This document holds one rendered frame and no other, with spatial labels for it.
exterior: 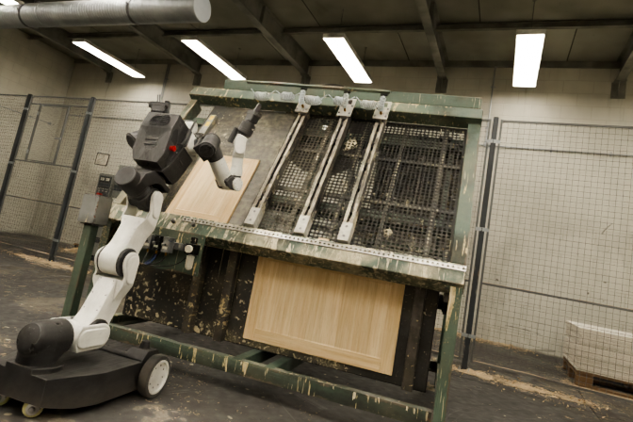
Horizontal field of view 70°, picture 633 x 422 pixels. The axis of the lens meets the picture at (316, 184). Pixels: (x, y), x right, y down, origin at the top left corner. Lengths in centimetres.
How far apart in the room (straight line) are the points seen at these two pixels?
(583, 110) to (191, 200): 616
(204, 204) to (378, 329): 130
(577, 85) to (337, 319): 606
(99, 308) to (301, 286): 109
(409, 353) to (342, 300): 46
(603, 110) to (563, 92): 59
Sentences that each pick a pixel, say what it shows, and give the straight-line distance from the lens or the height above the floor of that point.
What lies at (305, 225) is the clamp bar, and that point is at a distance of 259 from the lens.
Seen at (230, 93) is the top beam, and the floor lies 190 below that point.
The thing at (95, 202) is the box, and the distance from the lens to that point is 297.
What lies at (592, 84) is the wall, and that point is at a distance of 799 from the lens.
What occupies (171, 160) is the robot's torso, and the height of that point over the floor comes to 117.
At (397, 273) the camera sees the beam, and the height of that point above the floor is 80.
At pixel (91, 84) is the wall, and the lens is 1211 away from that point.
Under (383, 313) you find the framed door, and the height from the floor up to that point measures 57.
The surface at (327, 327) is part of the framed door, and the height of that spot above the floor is 42.
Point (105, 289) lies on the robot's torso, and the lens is 245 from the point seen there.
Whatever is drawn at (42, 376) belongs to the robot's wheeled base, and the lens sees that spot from 222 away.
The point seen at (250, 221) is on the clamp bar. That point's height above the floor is 93.
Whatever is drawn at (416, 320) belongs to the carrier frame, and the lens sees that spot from 262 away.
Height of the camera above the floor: 85
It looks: 8 degrees up
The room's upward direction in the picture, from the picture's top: 10 degrees clockwise
